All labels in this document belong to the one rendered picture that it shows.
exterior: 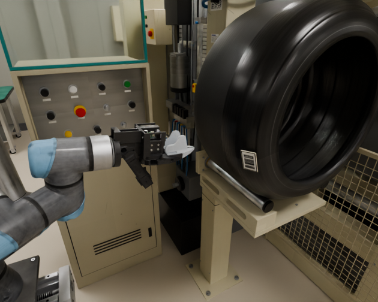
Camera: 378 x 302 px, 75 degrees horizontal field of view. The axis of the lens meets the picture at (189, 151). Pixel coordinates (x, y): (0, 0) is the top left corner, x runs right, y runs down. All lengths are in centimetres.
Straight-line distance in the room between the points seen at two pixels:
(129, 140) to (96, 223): 99
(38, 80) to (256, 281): 161
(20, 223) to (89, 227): 98
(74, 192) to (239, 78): 45
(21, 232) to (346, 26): 80
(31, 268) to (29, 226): 48
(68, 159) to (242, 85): 40
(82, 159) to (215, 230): 98
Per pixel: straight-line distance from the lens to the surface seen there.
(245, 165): 65
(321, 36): 66
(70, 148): 53
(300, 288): 184
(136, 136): 55
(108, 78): 123
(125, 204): 147
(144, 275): 178
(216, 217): 132
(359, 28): 77
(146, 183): 62
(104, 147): 53
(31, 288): 96
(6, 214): 55
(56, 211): 57
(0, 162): 82
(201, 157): 103
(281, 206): 102
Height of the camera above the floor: 141
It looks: 27 degrees down
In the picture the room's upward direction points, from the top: straight up
